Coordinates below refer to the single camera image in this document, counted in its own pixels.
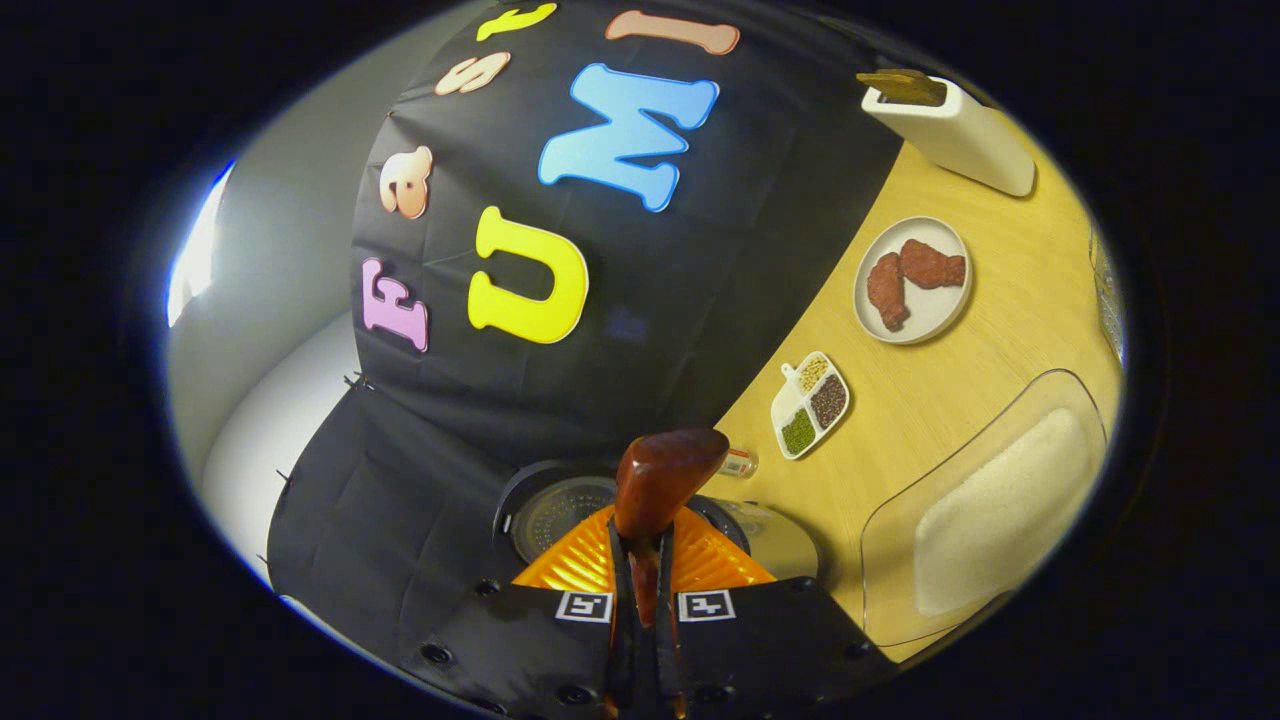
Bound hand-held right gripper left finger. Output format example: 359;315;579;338
400;505;636;719

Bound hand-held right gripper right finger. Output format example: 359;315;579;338
658;505;896;719

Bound grey rice cooker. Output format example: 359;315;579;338
493;460;821;591

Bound brown wooden spoon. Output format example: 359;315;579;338
613;428;731;631

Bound white rice heap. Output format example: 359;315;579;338
913;407;1091;618

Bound metal wire chopstick holder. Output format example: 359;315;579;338
1090;225;1127;366

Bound clear glass tray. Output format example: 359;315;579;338
860;369;1113;651

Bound white divided bean dish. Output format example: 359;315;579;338
770;351;851;461

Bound black backdrop cloth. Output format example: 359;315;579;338
268;0;906;651

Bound red-brown meat piece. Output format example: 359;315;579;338
866;252;911;332
898;239;967;291

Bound white round plate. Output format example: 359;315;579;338
853;216;973;346

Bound white toaster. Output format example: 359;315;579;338
860;75;1037;198

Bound brown toast slice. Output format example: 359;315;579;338
857;69;948;107

